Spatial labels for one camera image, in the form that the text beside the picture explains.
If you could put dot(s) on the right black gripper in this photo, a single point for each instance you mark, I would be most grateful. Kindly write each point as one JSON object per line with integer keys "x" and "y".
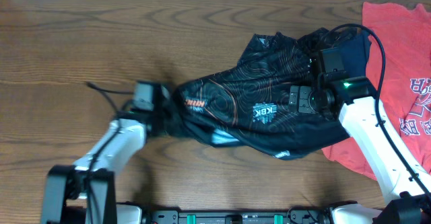
{"x": 305, "y": 93}

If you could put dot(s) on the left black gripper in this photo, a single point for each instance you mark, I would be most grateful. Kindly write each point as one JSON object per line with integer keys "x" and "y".
{"x": 169, "y": 106}

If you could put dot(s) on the black patterned sports jersey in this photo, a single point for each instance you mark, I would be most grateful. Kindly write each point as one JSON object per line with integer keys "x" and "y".
{"x": 248, "y": 105}

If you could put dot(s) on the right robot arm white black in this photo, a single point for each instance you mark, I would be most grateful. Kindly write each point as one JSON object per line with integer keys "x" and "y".
{"x": 403, "y": 182}

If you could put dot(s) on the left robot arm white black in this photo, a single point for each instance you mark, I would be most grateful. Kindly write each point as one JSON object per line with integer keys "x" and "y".
{"x": 84, "y": 192}

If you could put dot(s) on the navy blue garment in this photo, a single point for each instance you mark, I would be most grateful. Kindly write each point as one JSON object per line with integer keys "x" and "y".
{"x": 354, "y": 48}

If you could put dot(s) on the red printed t-shirt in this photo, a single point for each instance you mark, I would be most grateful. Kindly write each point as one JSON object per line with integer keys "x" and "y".
{"x": 405, "y": 35}

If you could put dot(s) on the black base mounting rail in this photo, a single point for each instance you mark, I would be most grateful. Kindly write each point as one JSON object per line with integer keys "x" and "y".
{"x": 291, "y": 216}

